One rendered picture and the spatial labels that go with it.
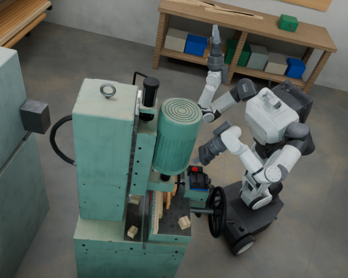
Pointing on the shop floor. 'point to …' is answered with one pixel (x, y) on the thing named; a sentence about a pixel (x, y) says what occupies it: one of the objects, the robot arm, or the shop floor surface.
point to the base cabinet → (125, 263)
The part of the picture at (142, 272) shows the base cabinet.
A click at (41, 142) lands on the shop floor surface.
